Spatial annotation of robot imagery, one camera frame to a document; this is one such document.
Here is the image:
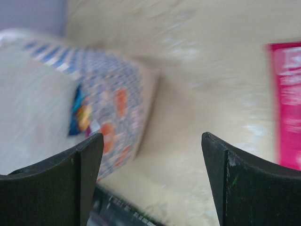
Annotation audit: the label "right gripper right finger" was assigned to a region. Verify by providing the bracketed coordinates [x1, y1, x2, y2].
[201, 132, 301, 226]

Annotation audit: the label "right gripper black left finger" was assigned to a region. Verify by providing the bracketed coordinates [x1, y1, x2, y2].
[0, 133, 104, 226]

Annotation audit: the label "checkered paper bag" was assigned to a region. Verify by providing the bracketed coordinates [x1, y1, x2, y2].
[0, 29, 159, 180]

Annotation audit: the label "pink chips bag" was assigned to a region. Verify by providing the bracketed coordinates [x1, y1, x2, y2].
[267, 41, 301, 170]

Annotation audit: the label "assorted candy packets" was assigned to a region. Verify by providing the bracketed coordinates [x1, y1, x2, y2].
[68, 85, 100, 137]

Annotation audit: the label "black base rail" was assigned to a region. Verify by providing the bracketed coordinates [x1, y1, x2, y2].
[87, 185, 165, 226]

